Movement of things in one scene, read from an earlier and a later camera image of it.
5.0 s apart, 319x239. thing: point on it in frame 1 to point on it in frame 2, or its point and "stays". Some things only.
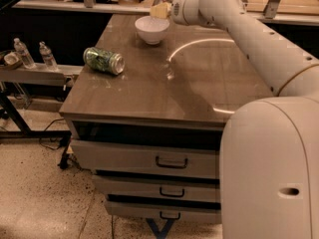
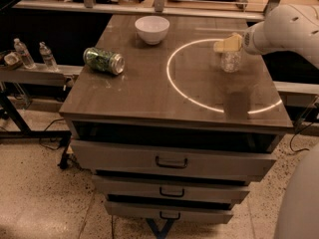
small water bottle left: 22,49 stays
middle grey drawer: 159,189 stays
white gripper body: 179,10 to 249,41
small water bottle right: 47,56 stays
